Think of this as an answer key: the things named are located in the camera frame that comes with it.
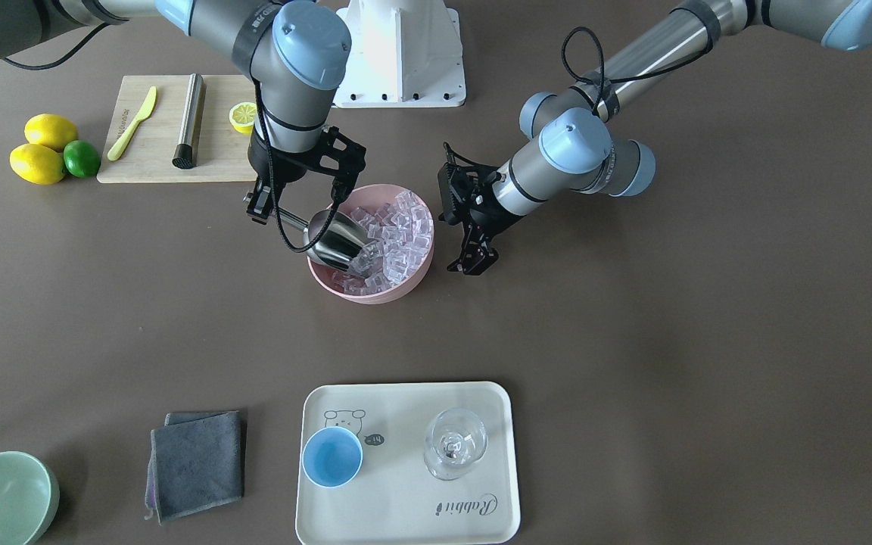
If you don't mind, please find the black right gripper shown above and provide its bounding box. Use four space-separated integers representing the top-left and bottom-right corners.
245 126 366 225

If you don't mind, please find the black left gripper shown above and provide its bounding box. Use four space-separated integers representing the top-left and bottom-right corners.
438 142 522 276

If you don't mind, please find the stainless steel ice scoop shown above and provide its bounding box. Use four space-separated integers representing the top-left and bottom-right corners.
277 207 381 277

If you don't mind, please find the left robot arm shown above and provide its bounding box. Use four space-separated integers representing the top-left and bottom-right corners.
438 1 872 276

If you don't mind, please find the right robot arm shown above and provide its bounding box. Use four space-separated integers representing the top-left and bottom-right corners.
0 1 366 224

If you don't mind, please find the pile of clear ice cubes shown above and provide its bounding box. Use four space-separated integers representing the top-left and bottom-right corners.
330 191 434 296

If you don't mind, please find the light blue plastic cup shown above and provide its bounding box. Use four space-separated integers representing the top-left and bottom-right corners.
301 427 363 487

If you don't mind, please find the bamboo cutting board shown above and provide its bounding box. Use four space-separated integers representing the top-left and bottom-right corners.
97 75 256 184

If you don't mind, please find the pink bowl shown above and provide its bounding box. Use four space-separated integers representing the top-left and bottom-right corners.
307 184 435 305

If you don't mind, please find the steel muddler black tip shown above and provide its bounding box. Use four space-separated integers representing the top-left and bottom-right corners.
172 73 205 170

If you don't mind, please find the half lemon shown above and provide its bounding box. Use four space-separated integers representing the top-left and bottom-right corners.
228 102 257 135

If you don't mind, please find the yellow plastic knife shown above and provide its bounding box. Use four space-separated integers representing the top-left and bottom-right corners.
107 86 158 161

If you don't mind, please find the green lime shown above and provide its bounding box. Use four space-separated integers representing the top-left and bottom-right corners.
62 139 101 179

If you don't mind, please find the clear wine glass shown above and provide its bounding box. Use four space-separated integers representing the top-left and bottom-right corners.
423 407 488 481

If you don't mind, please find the lower yellow lemon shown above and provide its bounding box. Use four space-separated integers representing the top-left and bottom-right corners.
9 144 67 184

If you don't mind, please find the yellow lemon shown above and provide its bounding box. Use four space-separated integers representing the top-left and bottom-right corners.
9 144 67 184
23 113 79 153

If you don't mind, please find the upper yellow lemon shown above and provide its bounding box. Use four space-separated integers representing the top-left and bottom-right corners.
23 113 79 153

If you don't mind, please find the folded grey cloth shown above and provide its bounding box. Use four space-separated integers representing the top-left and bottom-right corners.
145 410 244 524

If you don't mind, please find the cream rabbit serving tray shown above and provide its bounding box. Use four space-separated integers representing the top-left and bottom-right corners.
295 381 522 544

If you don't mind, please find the green ceramic bowl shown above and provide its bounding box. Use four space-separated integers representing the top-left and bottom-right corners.
0 451 60 544

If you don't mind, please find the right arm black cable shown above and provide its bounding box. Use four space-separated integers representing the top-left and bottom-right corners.
253 79 342 254

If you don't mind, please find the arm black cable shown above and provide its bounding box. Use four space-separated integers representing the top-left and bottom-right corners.
562 26 717 122
253 79 342 254

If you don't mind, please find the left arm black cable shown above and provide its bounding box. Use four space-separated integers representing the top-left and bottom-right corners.
562 26 717 122

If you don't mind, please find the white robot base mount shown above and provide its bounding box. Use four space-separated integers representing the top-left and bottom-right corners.
335 1 467 108

